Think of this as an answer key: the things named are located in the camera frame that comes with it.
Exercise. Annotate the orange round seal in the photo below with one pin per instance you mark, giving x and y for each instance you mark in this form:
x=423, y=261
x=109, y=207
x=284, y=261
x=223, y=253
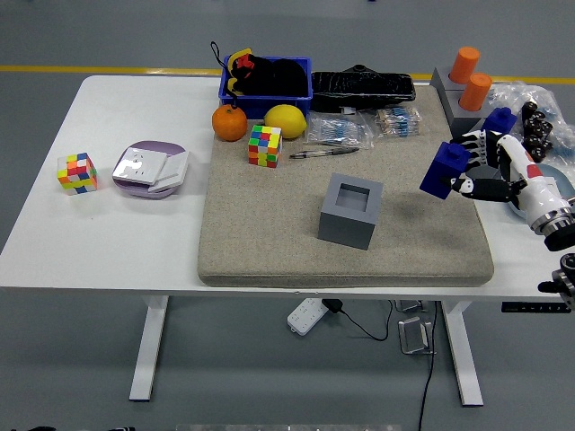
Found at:
x=475, y=92
x=465, y=65

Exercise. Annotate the pile of black knobs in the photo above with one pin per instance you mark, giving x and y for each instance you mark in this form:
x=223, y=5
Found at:
x=536, y=130

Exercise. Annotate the white wall socket panel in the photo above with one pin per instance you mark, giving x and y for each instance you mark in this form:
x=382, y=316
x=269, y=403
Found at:
x=137, y=166

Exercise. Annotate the white power strip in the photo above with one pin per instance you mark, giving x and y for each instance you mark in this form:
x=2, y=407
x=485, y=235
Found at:
x=305, y=316

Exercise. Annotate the white table leg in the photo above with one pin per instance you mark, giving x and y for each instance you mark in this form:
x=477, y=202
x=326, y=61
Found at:
x=148, y=350
x=465, y=359

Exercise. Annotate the clear bag of resistors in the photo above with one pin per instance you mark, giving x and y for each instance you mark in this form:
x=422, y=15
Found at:
x=397, y=122
x=337, y=128

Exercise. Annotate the black keyboard in plastic wrap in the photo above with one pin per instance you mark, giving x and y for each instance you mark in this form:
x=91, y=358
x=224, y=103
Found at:
x=359, y=90

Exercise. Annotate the white switch panel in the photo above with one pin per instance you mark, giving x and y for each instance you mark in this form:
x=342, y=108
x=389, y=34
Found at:
x=174, y=169

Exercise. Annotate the metal bracket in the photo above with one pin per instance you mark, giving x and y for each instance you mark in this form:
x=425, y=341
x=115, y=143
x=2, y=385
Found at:
x=415, y=336
x=409, y=306

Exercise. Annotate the purple plate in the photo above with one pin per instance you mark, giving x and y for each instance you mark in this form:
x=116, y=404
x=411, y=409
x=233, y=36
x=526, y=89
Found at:
x=155, y=144

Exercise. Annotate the black table control panel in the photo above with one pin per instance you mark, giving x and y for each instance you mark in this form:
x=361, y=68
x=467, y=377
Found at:
x=525, y=307

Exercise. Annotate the crumpled clear plastic bag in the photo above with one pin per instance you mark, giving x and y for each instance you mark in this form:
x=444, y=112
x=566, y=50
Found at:
x=516, y=94

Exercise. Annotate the black pouch with yellow trim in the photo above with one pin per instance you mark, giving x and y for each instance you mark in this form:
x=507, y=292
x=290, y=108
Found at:
x=274, y=78

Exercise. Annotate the orange fruit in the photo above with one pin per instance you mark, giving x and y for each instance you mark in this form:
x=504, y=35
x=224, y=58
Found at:
x=230, y=123

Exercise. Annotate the blue square seal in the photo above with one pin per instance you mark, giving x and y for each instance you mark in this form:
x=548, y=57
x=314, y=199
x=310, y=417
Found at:
x=501, y=120
x=442, y=170

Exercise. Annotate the clear ballpoint pen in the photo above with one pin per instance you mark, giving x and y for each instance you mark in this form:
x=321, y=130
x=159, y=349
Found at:
x=323, y=152

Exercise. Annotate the blue plastic bin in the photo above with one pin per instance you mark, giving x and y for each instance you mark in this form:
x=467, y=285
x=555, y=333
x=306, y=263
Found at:
x=269, y=105

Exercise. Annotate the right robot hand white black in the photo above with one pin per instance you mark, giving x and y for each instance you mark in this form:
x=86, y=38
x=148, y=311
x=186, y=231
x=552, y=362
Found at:
x=534, y=193

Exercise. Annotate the colourful puzzle cube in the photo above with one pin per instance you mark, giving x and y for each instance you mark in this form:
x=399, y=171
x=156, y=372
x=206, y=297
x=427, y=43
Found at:
x=77, y=174
x=265, y=146

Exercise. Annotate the yellow lemon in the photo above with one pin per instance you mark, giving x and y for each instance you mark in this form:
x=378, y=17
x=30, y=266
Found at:
x=285, y=120

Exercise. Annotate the grey-brown mat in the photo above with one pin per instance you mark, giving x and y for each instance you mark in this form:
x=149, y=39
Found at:
x=269, y=224

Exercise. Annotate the grey square seal holder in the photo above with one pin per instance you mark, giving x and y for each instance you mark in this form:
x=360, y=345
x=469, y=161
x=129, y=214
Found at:
x=346, y=229
x=483, y=172
x=442, y=81
x=462, y=121

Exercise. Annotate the light blue plate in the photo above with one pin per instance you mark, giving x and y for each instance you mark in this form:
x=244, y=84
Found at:
x=557, y=173

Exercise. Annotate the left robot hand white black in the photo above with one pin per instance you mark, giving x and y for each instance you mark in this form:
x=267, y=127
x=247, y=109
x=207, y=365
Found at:
x=121, y=428

